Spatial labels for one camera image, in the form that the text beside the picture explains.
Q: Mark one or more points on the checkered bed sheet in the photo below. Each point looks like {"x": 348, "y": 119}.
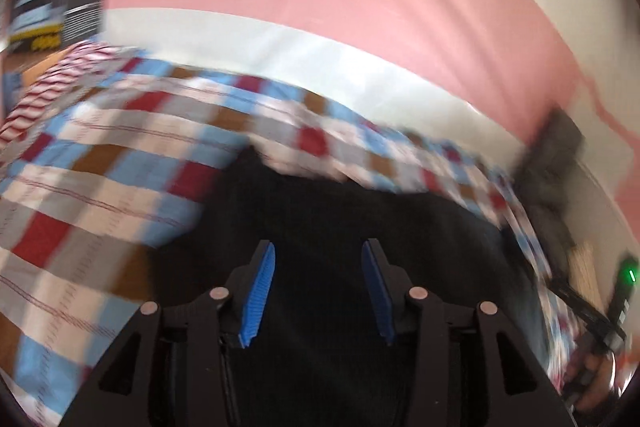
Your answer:
{"x": 100, "y": 187}

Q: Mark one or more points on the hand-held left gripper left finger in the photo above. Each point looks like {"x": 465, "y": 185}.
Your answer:
{"x": 257, "y": 292}

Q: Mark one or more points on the black jacket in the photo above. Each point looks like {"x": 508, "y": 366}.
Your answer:
{"x": 325, "y": 217}

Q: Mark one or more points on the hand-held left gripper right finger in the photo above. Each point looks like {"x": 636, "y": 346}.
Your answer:
{"x": 377, "y": 292}

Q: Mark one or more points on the red white striped cloth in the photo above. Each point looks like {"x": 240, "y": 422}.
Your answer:
{"x": 50, "y": 82}

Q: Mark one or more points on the blue box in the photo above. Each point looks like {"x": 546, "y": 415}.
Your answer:
{"x": 11, "y": 89}

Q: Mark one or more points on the person's right hand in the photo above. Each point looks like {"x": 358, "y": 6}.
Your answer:
{"x": 597, "y": 382}

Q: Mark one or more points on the grey quilted cushion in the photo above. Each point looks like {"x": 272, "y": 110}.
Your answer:
{"x": 555, "y": 157}

